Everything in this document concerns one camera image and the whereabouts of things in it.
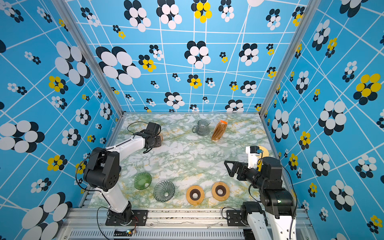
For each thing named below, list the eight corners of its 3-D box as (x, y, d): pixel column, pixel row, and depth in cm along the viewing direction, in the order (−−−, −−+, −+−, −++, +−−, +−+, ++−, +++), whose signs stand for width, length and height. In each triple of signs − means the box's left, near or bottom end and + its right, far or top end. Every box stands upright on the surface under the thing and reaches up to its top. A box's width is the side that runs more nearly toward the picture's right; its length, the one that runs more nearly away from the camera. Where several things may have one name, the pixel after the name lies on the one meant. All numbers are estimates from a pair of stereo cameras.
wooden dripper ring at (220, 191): (212, 201, 81) (212, 200, 79) (211, 183, 87) (211, 181, 85) (230, 201, 81) (231, 200, 79) (228, 183, 87) (228, 181, 85)
